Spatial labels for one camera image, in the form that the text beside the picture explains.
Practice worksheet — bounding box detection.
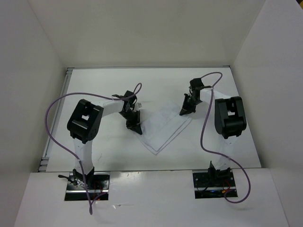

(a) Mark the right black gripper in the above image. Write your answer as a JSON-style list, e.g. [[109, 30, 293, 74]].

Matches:
[[179, 94, 201, 116]]

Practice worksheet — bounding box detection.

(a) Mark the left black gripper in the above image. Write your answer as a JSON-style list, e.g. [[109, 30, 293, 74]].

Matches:
[[118, 108, 142, 134]]

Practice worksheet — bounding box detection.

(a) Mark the white skirt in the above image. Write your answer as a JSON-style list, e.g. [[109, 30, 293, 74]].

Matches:
[[137, 101, 192, 155]]

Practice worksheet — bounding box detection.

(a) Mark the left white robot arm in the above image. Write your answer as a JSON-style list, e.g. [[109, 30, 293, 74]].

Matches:
[[67, 90, 143, 189]]

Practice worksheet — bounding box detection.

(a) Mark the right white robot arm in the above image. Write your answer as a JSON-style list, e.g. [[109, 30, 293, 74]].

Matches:
[[179, 86, 247, 170]]

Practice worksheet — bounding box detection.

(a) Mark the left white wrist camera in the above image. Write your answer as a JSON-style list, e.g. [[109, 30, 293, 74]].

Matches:
[[135, 102, 142, 109]]

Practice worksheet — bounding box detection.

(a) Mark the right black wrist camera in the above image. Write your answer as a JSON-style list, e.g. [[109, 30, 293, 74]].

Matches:
[[189, 78, 205, 94]]

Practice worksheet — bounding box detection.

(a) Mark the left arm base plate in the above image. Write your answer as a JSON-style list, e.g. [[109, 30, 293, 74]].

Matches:
[[58, 173, 110, 201]]

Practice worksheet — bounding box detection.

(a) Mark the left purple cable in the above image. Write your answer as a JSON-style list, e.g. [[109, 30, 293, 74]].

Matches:
[[45, 82, 143, 215]]

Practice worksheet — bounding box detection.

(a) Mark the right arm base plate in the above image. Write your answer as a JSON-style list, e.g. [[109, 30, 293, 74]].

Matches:
[[192, 172, 238, 199]]

